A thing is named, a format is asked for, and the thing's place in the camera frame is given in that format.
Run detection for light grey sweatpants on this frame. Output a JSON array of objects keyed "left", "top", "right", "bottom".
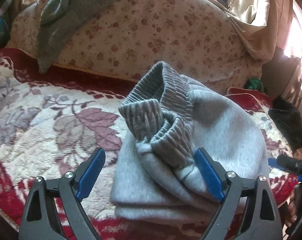
[{"left": 110, "top": 61, "right": 269, "bottom": 224}]

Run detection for black cloth item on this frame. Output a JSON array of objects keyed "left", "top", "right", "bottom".
[{"left": 268, "top": 96, "right": 302, "bottom": 152}]

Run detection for green small item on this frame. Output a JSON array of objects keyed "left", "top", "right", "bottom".
[{"left": 244, "top": 77, "right": 264, "bottom": 93}]

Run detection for red white floral blanket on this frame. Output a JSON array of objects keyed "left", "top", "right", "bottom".
[{"left": 0, "top": 47, "right": 302, "bottom": 240}]

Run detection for beige curtain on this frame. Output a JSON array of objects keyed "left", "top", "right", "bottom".
[{"left": 195, "top": 0, "right": 294, "bottom": 65}]

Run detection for floral beige quilt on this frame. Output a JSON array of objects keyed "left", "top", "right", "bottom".
[{"left": 8, "top": 0, "right": 262, "bottom": 92}]

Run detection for grey-green fleece jacket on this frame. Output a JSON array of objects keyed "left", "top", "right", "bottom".
[{"left": 36, "top": 0, "right": 116, "bottom": 74}]

